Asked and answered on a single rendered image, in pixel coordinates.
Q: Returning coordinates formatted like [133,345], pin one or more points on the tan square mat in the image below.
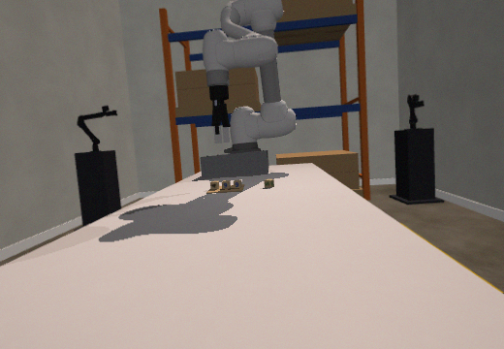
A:
[220,190]

